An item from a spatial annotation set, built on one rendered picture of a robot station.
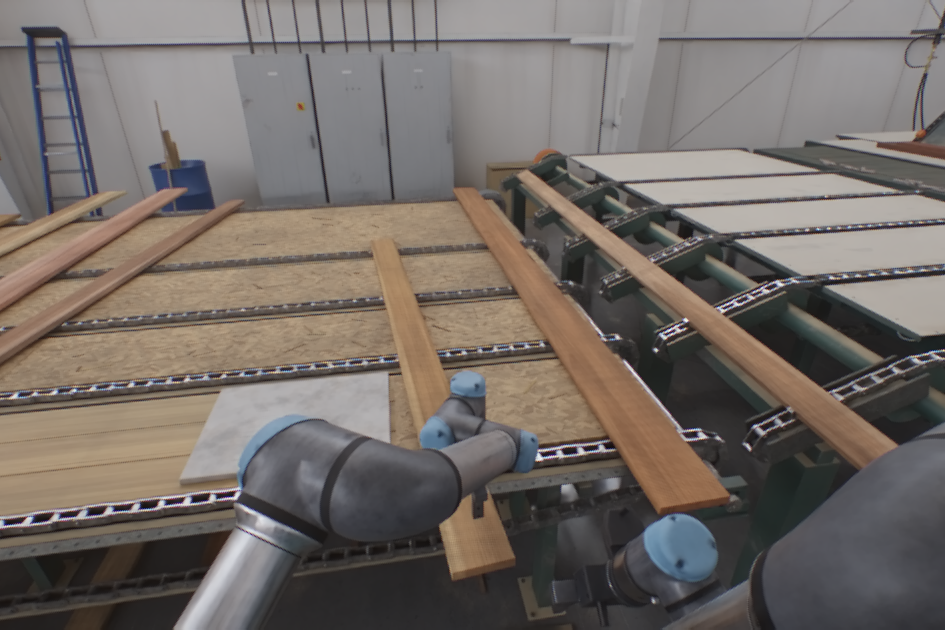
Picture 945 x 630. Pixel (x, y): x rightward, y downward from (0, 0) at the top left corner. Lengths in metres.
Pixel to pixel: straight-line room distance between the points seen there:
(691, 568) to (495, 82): 6.94
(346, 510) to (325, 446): 0.08
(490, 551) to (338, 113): 5.83
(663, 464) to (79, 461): 1.77
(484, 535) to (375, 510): 0.75
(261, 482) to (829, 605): 0.53
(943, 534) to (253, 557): 0.58
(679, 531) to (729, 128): 8.26
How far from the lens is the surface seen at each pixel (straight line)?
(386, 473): 0.60
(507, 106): 7.37
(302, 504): 0.64
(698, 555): 0.70
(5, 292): 3.53
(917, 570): 0.34
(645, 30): 7.02
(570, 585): 0.87
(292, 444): 0.65
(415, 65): 6.56
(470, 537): 1.33
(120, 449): 2.00
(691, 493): 1.52
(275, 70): 6.65
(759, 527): 2.23
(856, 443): 1.81
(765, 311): 2.43
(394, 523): 0.61
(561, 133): 7.61
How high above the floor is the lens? 1.91
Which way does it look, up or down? 27 degrees down
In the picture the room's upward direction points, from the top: 1 degrees counter-clockwise
